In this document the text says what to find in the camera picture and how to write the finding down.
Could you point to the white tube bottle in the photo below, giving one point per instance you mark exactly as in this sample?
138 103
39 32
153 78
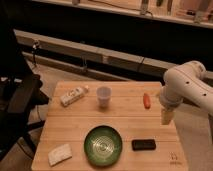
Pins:
73 95

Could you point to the black chair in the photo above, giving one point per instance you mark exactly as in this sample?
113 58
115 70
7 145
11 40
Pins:
19 94

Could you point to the wooden table board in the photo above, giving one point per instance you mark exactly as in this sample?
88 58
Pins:
126 113

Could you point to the orange carrot toy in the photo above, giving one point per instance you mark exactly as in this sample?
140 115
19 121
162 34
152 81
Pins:
146 101

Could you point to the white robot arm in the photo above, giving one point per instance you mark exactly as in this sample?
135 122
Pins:
185 81

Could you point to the white folded cloth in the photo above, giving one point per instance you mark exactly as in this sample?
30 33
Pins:
59 154

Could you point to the translucent plastic cup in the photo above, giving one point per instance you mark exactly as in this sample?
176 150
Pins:
103 96

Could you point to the cream pusher tool tip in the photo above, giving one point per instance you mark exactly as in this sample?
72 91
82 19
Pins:
166 117

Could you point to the green ceramic bowl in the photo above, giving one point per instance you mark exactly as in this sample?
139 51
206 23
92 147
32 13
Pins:
103 146

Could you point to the black rectangular phone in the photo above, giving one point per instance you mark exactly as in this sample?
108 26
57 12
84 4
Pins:
143 144

